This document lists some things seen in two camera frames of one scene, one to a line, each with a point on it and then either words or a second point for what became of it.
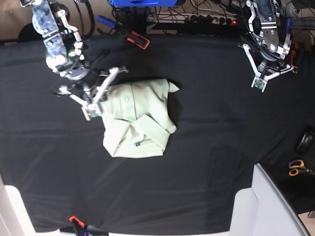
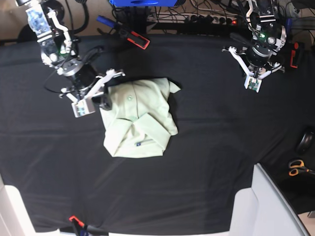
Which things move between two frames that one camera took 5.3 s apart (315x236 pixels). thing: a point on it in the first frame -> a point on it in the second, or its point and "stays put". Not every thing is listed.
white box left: x=15 y=218 stays put
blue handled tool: x=106 y=21 stays put
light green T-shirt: x=138 y=118 stays put
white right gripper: x=260 y=81 -> x=252 y=82
